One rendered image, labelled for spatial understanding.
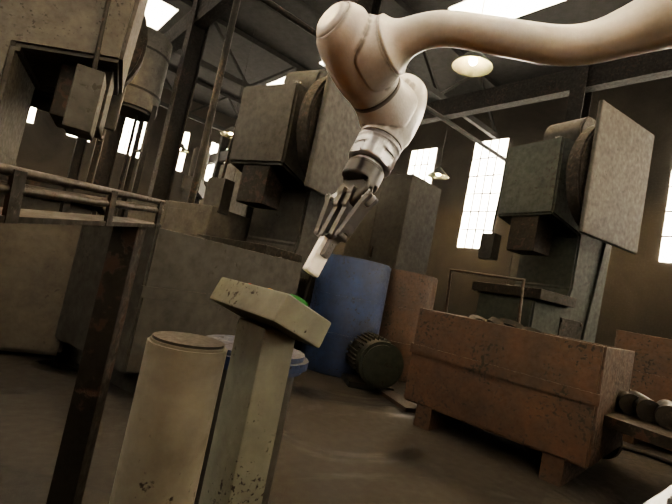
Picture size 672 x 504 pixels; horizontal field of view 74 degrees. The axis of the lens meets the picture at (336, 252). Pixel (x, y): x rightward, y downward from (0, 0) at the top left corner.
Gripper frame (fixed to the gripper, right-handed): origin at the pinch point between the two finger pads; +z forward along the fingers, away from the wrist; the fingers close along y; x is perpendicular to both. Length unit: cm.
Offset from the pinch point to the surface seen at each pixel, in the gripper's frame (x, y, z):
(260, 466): 11.8, -2.2, 36.1
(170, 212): 70, -336, -57
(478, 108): 531, -497, -653
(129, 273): -16.2, -33.7, 17.3
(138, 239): -18.4, -34.1, 10.4
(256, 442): 8.5, -2.2, 32.7
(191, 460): -4.5, 2.6, 37.2
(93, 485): 16, -64, 68
